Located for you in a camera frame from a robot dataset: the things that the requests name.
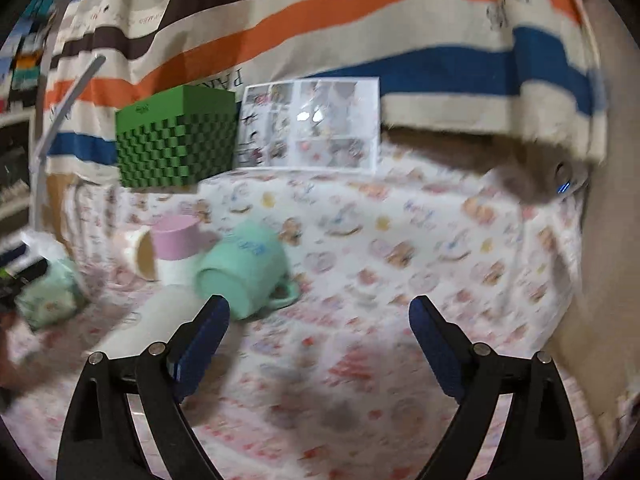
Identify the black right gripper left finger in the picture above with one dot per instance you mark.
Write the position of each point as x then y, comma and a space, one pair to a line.
99, 438

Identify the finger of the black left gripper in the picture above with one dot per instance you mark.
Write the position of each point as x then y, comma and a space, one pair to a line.
12, 282
10, 255

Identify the white ceramic mug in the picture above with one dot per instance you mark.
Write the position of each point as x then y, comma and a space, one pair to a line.
156, 319

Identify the mint tissue pack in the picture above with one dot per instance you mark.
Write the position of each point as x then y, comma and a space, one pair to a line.
56, 295

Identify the pink and cream mug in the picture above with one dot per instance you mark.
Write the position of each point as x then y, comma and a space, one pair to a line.
134, 250

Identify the purple and white mug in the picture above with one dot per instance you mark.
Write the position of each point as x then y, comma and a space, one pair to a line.
178, 249

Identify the printed table cloth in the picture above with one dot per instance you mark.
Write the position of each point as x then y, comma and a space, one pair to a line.
335, 386

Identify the green checkered box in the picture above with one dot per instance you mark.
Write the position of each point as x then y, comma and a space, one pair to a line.
177, 137

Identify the mint green mug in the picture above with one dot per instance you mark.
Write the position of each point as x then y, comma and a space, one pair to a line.
249, 268

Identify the small white speaker device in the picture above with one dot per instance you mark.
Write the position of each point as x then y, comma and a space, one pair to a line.
569, 177

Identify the comic picture card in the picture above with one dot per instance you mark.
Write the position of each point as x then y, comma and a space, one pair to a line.
311, 123

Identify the striped fabric cloth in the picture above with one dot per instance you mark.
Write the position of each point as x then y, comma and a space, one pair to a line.
523, 68

